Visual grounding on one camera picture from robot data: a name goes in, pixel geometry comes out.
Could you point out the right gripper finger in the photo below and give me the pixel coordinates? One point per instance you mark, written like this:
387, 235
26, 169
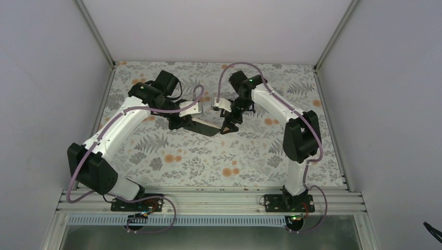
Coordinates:
225, 126
232, 127

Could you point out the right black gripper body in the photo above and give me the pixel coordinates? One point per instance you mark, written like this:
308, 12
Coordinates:
246, 103

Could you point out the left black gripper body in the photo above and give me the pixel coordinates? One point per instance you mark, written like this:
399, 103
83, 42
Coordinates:
172, 125

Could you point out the phone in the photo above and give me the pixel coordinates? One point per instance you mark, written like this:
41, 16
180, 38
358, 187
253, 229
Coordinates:
202, 127

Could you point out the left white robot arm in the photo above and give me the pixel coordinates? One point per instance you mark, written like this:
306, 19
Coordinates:
89, 161

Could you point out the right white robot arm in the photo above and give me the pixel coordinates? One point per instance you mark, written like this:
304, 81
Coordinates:
301, 132

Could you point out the floral patterned table mat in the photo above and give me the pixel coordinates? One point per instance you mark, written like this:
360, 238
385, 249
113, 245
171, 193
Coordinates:
154, 155

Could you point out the black object at corner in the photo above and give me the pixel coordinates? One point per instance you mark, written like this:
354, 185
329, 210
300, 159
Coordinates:
433, 231

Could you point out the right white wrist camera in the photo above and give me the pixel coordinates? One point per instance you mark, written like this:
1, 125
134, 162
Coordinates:
221, 103

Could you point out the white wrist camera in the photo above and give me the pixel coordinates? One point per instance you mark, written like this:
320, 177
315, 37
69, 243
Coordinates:
190, 108
221, 103

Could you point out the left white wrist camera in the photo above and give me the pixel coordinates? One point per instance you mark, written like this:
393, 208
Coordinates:
190, 108

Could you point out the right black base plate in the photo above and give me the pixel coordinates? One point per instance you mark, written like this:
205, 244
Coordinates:
275, 203

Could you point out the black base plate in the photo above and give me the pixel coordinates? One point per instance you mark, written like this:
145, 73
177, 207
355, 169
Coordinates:
153, 204
275, 203

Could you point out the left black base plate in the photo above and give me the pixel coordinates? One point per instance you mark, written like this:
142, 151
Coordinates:
153, 204

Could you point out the aluminium rail frame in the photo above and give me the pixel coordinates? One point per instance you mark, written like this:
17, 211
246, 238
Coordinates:
217, 201

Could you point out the slotted white cable duct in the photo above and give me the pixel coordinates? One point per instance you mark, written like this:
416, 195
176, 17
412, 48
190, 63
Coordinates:
180, 220

